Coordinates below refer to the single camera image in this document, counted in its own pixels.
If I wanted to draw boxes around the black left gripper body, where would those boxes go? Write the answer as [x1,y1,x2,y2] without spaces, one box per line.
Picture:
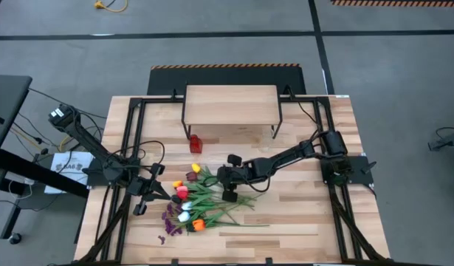
[125,162,167,217]

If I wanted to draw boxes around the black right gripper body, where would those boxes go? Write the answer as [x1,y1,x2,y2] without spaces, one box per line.
[216,154,257,203]

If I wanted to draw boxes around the pink artificial tulip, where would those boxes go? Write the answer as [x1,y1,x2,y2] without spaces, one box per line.
[176,185,227,200]

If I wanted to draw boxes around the purple artificial flower bunch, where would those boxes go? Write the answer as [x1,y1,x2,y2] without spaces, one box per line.
[158,202,184,245]

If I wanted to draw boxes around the orange artificial tulip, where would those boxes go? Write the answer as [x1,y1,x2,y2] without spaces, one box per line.
[192,214,269,232]

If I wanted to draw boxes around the wooden shelf with black legs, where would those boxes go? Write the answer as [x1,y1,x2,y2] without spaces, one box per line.
[181,83,283,140]

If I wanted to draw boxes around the red glass vase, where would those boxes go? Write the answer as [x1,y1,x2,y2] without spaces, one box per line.
[189,134,204,154]

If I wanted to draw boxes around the white printed paper sheet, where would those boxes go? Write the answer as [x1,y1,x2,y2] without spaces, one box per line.
[44,150,95,195]

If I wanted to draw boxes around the black floor mat striped edge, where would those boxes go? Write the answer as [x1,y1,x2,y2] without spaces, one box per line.
[147,63,308,96]

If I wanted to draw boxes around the black desk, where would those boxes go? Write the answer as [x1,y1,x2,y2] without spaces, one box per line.
[0,75,91,245]

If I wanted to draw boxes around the floor mat with hazard stripe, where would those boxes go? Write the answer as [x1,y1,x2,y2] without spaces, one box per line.
[330,0,454,7]

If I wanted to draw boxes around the yellow floor cable with plug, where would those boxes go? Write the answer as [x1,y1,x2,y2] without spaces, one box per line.
[93,0,129,13]

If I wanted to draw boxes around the black floor equipment with cable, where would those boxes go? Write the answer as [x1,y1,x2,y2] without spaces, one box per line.
[427,126,454,152]

